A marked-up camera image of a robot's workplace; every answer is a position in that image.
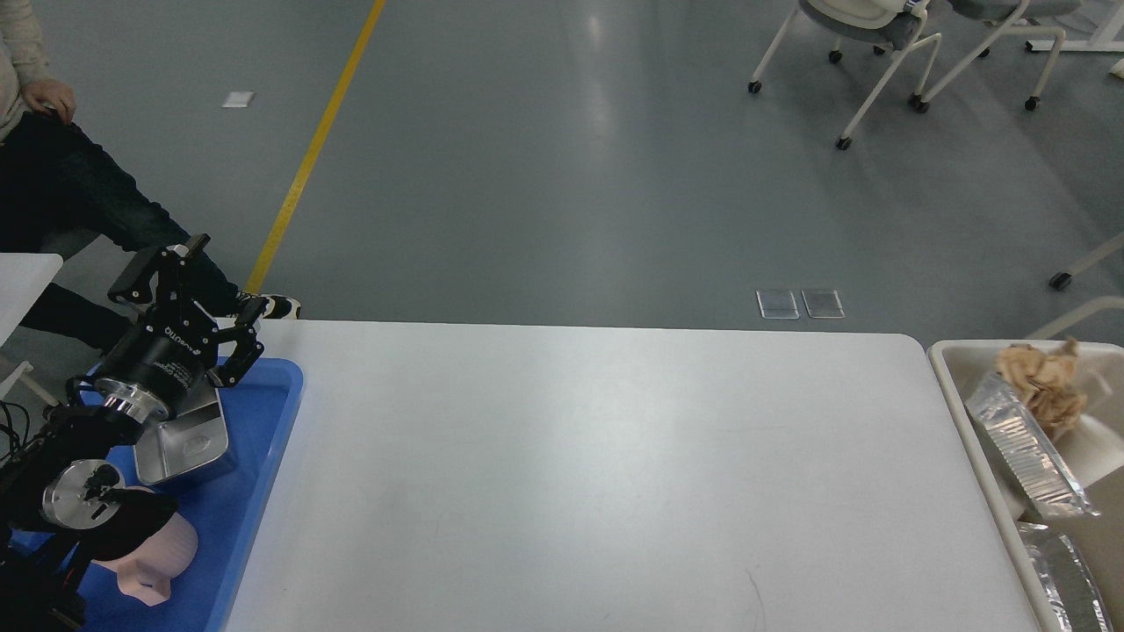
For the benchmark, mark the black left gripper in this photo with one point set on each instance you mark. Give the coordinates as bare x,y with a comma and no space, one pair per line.
151,371

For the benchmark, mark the stainless steel rectangular tray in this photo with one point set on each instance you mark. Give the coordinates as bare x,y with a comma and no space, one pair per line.
191,449

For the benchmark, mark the pink mug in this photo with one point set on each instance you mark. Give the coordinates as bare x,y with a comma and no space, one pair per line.
146,573

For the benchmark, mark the brown paper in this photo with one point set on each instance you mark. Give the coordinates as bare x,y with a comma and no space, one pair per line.
1045,383

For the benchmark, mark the aluminium foil tray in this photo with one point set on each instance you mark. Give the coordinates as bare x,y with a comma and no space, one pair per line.
1028,459

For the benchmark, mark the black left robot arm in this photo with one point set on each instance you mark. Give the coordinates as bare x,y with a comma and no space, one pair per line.
64,504

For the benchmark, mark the person's hand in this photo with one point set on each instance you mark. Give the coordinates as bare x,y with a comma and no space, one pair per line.
52,98

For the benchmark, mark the blue plastic tray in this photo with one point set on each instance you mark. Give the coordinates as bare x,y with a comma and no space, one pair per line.
225,508

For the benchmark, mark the white side table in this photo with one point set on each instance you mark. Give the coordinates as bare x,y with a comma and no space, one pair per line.
24,276

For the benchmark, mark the seated person in jeans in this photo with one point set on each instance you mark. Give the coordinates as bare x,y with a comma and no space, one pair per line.
56,179

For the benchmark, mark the clear floor plate left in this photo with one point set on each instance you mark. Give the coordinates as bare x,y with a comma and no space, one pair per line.
777,305

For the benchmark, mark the foil tray inside bin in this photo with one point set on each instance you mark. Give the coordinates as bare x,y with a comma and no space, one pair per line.
1065,579

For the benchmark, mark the cream plastic bin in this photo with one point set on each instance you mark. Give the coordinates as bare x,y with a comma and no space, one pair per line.
1092,450

